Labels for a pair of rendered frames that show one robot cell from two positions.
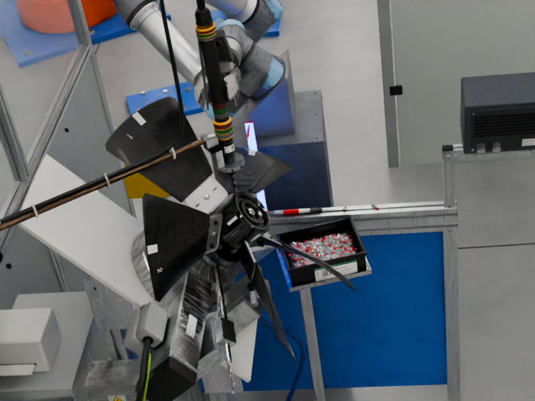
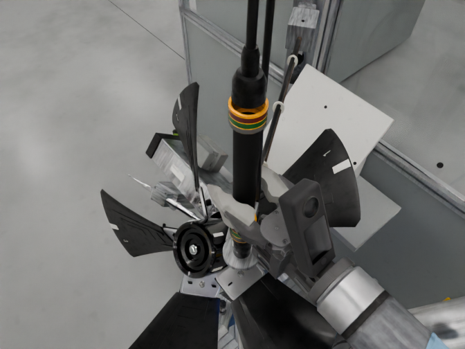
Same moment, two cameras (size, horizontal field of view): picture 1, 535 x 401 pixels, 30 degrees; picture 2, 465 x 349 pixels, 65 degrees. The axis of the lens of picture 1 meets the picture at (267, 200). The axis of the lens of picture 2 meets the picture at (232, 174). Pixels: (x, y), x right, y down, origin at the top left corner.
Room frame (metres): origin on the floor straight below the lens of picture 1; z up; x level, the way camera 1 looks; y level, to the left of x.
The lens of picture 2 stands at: (2.15, -0.16, 1.92)
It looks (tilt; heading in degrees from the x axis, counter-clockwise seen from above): 52 degrees down; 131
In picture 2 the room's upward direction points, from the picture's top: straight up
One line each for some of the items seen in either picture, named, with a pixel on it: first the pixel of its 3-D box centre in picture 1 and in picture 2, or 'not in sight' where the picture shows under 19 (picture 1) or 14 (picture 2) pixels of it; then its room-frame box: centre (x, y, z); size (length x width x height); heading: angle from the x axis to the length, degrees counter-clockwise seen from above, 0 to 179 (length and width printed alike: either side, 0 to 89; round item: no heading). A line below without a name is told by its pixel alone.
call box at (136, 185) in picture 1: (155, 177); not in sight; (2.37, 0.31, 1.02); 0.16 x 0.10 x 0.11; 80
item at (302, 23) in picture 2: not in sight; (302, 28); (1.70, 0.64, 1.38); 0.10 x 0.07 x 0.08; 115
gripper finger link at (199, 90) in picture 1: (201, 97); (266, 187); (1.98, 0.11, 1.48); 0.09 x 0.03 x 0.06; 154
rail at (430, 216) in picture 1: (300, 223); not in sight; (2.31, -0.08, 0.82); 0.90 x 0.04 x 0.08; 80
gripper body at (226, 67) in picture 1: (222, 75); (299, 252); (2.08, 0.06, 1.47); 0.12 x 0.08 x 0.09; 170
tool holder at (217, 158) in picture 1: (223, 149); (243, 236); (1.96, 0.08, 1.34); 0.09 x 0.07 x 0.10; 115
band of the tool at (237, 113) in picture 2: (205, 31); (248, 113); (1.97, 0.07, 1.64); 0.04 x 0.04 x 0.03
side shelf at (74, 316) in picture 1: (44, 342); (336, 194); (1.95, 0.64, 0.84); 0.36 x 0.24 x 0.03; 170
